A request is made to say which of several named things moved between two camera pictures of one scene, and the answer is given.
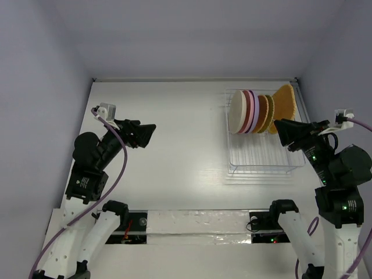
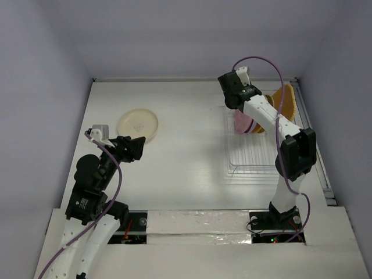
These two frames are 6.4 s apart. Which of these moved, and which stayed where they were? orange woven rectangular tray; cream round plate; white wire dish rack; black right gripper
Moved: black right gripper; cream round plate
Stayed: orange woven rectangular tray; white wire dish rack
